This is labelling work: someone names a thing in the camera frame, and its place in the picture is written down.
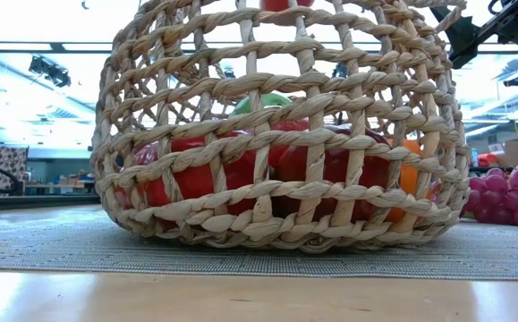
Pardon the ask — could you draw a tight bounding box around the distant workbench with boxes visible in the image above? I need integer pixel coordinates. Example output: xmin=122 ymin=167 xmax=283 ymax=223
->
xmin=30 ymin=169 xmax=97 ymax=197

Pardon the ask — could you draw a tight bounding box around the purple grape bunch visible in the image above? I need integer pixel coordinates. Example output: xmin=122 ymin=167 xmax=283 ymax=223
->
xmin=462 ymin=164 xmax=518 ymax=229

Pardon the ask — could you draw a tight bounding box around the dark red apple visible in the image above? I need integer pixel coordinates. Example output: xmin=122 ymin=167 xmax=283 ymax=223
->
xmin=276 ymin=124 xmax=392 ymax=223

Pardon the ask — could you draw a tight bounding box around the orange fruit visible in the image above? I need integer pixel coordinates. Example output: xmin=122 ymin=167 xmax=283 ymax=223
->
xmin=386 ymin=138 xmax=434 ymax=224

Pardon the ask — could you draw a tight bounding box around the woven straw basket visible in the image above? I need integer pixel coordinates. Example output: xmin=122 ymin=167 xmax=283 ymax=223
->
xmin=89 ymin=0 xmax=473 ymax=254

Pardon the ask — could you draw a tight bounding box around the green apple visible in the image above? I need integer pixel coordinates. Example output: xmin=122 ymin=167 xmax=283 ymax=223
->
xmin=230 ymin=91 xmax=293 ymax=117

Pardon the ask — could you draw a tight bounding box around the grey woven placemat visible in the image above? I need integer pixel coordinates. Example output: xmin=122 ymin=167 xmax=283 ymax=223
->
xmin=0 ymin=203 xmax=518 ymax=282

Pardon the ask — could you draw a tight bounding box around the brown patterned bag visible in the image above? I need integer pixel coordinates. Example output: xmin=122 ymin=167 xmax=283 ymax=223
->
xmin=0 ymin=146 xmax=30 ymax=191

